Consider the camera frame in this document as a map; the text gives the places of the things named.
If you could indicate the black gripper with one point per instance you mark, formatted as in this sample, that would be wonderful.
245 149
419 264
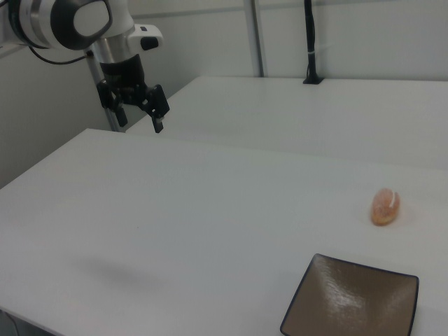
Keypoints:
122 75

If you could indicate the orange sugared bread roll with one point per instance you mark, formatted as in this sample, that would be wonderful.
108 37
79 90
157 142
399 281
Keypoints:
383 208

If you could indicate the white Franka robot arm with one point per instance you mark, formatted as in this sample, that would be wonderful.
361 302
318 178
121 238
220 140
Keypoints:
87 17

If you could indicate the brown square ceramic plate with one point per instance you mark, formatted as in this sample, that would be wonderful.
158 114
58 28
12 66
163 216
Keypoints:
350 297

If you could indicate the slanted aluminium frame post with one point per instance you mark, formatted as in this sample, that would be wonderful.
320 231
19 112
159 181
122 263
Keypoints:
94 71

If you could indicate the grey partition post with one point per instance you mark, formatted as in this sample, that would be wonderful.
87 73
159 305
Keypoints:
255 35

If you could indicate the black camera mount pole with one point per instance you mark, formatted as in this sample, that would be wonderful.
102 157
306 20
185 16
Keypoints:
311 35

